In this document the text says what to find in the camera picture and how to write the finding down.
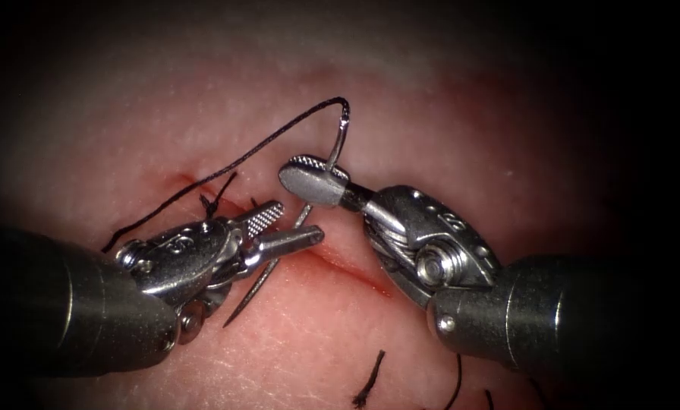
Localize right arm needle driver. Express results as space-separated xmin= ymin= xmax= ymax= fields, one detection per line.
xmin=339 ymin=183 xmax=502 ymax=311

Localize black stitching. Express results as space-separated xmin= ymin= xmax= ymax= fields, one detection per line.
xmin=198 ymin=170 xmax=261 ymax=221

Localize left arm needle driver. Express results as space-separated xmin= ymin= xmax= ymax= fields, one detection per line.
xmin=114 ymin=218 xmax=251 ymax=346

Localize tissue pad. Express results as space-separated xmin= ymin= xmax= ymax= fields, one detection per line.
xmin=0 ymin=11 xmax=677 ymax=410

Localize left arm needle driver jaw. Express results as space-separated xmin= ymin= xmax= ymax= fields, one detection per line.
xmin=241 ymin=224 xmax=326 ymax=270
xmin=231 ymin=200 xmax=286 ymax=240

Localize right arm needle driver jaw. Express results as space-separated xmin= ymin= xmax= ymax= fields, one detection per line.
xmin=289 ymin=154 xmax=352 ymax=181
xmin=278 ymin=161 xmax=351 ymax=208

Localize curved steel needle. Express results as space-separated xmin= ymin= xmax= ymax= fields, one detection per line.
xmin=222 ymin=111 xmax=352 ymax=330

